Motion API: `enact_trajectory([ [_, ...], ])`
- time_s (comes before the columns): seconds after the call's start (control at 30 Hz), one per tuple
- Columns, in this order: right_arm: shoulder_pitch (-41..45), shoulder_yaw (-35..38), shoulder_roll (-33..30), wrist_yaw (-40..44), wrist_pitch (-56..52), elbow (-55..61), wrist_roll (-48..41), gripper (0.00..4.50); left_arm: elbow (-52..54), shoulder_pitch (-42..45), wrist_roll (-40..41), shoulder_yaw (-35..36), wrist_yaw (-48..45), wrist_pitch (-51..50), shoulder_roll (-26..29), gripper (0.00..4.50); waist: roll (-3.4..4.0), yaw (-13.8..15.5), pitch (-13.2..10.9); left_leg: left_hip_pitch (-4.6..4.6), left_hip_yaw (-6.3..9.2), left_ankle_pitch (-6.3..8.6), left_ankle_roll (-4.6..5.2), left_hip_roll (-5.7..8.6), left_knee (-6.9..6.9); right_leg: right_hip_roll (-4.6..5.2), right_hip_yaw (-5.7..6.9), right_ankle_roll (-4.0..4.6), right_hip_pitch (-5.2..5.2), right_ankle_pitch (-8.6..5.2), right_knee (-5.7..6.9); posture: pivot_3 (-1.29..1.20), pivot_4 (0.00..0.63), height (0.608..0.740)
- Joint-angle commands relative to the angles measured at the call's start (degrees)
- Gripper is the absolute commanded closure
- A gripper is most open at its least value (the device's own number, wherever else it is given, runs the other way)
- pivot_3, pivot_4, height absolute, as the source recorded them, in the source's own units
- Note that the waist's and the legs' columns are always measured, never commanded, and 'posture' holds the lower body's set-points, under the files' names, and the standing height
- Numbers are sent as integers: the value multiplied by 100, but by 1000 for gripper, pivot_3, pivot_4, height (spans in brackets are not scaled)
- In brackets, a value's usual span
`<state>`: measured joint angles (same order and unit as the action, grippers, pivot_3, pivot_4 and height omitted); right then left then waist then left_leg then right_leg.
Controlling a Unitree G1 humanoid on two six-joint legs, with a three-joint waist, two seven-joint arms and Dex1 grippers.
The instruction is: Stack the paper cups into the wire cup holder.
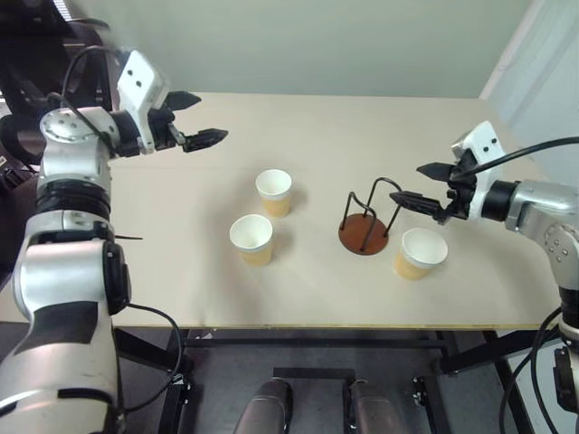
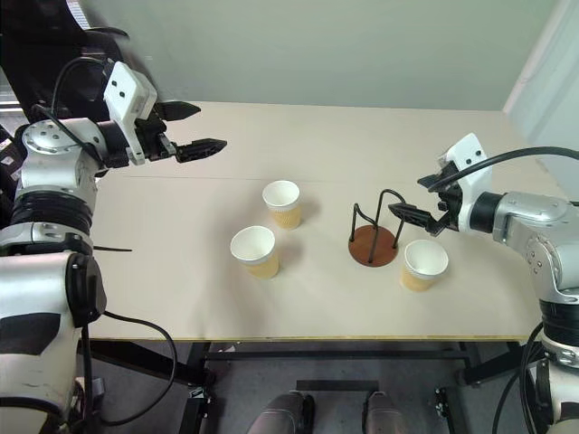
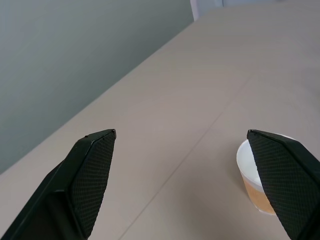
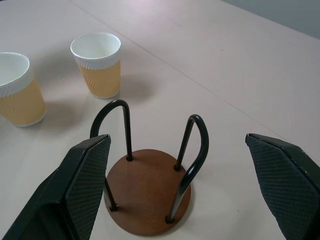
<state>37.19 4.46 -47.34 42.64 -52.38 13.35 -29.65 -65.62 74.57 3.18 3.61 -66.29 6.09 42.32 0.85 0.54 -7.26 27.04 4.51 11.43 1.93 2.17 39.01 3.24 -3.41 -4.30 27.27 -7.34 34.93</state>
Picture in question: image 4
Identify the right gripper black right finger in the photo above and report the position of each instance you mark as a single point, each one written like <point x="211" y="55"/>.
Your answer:
<point x="287" y="187"/>

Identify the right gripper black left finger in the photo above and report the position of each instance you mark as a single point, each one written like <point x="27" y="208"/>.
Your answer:
<point x="62" y="195"/>

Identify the orange and white paper cup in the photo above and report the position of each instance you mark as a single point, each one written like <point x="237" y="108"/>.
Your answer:
<point x="22" y="107"/>
<point x="102" y="80"/>

